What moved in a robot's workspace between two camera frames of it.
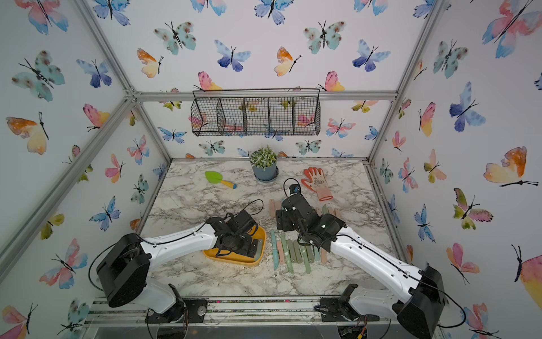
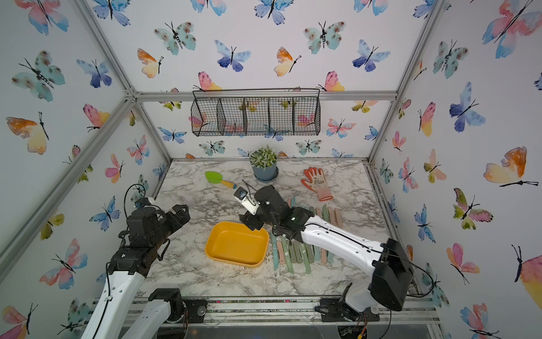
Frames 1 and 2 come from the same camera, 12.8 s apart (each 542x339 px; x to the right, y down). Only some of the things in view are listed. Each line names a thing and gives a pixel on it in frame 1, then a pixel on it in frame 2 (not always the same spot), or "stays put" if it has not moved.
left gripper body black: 243,246 → 168,224
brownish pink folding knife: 281,252 stays put
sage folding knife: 297,249 stays put
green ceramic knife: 287,256 stays put
